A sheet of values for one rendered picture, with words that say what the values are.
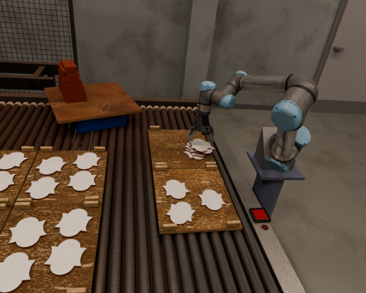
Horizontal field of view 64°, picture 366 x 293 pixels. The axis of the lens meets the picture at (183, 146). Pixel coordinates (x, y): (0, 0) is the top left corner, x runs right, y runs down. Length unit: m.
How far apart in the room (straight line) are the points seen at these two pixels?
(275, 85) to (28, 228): 1.15
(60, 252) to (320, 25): 4.31
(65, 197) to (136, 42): 3.06
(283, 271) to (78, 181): 0.95
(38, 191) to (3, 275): 0.40
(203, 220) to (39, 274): 0.64
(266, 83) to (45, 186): 1.09
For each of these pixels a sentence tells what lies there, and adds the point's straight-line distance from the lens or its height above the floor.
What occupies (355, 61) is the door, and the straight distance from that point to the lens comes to 5.17.
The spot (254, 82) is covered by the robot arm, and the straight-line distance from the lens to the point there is 1.43.
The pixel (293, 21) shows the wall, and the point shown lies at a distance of 4.55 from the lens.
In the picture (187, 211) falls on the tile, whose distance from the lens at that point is 1.29.
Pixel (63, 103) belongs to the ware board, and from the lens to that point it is 1.96.
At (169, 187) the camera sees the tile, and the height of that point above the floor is 0.94.
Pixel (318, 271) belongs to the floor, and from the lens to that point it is 2.59.
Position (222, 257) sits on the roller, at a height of 0.92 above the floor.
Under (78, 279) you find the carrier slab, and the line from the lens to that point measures 1.11.
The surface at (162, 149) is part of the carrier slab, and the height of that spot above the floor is 0.94.
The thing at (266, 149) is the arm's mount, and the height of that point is 0.99.
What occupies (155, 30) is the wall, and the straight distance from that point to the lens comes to 4.12.
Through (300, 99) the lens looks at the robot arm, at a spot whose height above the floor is 1.46.
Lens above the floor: 1.85
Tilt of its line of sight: 32 degrees down
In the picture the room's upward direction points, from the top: 7 degrees clockwise
